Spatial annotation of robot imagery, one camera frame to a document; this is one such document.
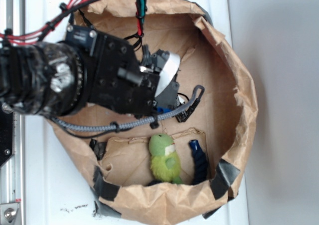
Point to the dark blue rope toy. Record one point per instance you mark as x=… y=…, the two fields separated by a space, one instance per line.
x=200 y=162

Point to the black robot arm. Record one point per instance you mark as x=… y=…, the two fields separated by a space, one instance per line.
x=44 y=79

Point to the black mounting plate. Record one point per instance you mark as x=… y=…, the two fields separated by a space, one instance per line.
x=6 y=134

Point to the aluminium frame rail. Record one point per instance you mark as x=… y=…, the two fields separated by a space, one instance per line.
x=12 y=211

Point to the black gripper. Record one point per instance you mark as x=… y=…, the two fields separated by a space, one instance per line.
x=115 y=79

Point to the green plush frog toy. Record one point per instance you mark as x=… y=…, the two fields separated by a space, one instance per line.
x=165 y=162

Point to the brown paper bag bin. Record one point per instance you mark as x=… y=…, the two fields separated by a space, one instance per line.
x=224 y=123

